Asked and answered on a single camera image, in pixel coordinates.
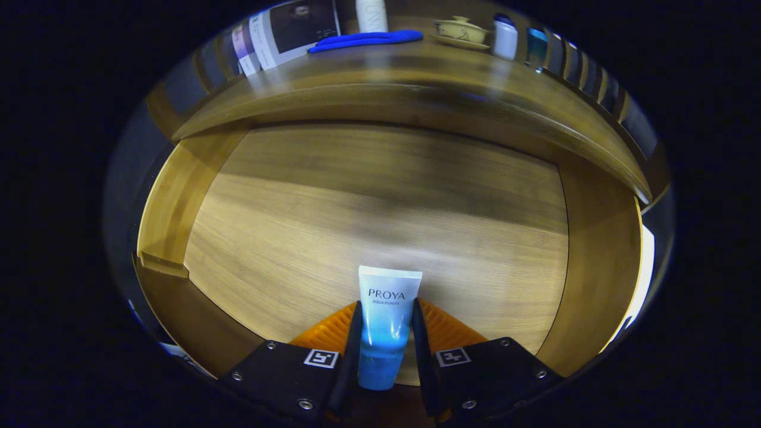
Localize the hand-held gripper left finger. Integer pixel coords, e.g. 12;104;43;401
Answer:
219;300;363;424

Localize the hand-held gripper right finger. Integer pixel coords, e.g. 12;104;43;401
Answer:
411;297;565;424

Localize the blue and white tube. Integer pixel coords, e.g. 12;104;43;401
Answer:
357;265;423;391

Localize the wooden drawer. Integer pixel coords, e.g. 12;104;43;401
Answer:
136;122;646;393

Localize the wooden cabinet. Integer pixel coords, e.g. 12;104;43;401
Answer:
146;0;672;206

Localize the wooden countertop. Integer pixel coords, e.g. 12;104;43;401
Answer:
172;24;653;204

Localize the teal bottle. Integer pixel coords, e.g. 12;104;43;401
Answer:
526;27;549;73

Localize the purple book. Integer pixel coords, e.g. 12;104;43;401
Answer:
231;23;260;77

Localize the white bottle with blue cap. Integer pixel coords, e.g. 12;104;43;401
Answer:
491;13;519;61

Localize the blue folded cloth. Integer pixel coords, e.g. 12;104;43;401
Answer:
307;30;424;54

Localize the white portrait book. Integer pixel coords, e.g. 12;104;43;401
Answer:
250;0;341;71

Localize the yellow lidded tea bowl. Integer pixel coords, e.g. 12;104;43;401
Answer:
434;15;492;51

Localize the white pump bottle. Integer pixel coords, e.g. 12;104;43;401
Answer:
356;0;389;34

